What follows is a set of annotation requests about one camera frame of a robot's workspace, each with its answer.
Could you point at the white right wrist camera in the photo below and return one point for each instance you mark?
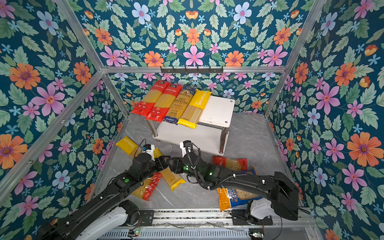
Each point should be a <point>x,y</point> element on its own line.
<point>185,147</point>

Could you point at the aluminium front rail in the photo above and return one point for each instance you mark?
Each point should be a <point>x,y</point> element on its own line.
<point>189,218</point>

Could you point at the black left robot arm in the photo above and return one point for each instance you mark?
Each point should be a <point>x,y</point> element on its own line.
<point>110,208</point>

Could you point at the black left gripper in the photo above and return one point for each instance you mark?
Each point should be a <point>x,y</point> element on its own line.
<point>161,162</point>

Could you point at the blue orange pasta bag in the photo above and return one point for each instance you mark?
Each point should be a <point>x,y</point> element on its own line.
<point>231,198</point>

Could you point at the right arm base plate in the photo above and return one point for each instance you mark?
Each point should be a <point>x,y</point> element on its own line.
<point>242,217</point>

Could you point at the amber blue spaghetti bag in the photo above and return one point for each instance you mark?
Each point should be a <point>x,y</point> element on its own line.
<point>179,105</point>

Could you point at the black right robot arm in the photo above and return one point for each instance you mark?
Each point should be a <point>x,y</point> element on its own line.
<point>278,189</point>

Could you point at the yellow Pastatime spaghetti bag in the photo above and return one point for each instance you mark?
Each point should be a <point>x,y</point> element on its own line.
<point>194,110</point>

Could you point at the red spaghetti bag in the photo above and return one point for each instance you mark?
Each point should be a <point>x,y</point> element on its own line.
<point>163,104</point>
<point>144,107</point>

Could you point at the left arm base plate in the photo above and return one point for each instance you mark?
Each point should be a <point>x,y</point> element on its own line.
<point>141,218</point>

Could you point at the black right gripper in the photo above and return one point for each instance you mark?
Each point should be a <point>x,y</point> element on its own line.
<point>178,163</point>

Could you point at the black hook rail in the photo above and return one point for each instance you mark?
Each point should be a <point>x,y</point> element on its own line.
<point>191,70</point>

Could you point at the white two-tier shelf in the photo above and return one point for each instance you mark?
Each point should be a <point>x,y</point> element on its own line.
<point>211,133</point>

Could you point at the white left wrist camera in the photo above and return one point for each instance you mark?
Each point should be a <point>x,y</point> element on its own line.
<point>149,149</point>

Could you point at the red macaroni bag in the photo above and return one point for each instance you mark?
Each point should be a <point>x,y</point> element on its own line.
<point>145,190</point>

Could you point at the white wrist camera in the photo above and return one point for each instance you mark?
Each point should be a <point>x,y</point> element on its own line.
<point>185,147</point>
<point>149,149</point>

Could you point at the small red pasta bag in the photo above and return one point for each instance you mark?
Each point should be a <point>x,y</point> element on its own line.
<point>232,164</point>

